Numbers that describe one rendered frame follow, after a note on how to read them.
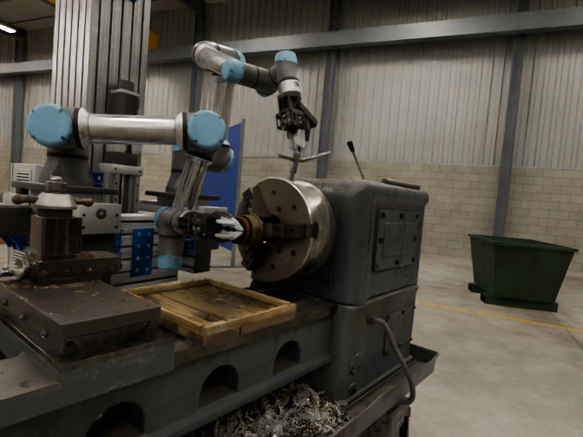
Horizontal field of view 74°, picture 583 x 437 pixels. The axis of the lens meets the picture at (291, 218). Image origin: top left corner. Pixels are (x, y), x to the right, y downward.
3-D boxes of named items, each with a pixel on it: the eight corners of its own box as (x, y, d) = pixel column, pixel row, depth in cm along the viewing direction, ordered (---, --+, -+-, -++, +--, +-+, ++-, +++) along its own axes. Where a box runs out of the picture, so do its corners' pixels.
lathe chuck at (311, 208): (245, 258, 137) (265, 171, 132) (316, 293, 118) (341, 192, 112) (226, 260, 130) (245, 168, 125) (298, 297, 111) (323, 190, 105)
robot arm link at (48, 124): (42, 151, 117) (224, 153, 131) (22, 146, 103) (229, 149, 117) (39, 110, 116) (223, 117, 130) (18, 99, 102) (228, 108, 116)
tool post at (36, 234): (68, 253, 84) (70, 207, 84) (82, 258, 80) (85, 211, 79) (29, 255, 79) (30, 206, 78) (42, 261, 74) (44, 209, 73)
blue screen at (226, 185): (161, 235, 960) (167, 140, 948) (193, 236, 998) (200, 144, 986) (208, 268, 598) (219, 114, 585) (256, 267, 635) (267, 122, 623)
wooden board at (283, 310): (208, 290, 125) (209, 277, 124) (295, 318, 102) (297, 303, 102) (117, 304, 101) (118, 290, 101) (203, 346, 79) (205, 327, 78)
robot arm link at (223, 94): (192, 169, 175) (206, 43, 168) (221, 172, 185) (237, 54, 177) (203, 172, 166) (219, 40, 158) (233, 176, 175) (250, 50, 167)
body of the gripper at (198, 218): (200, 241, 104) (174, 236, 112) (225, 240, 110) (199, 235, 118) (202, 213, 103) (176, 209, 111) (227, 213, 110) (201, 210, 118)
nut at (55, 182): (62, 193, 81) (63, 177, 81) (70, 194, 79) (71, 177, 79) (41, 192, 78) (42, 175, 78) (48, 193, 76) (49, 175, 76)
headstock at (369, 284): (330, 264, 193) (337, 186, 191) (424, 283, 163) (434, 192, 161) (243, 277, 147) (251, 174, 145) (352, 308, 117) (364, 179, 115)
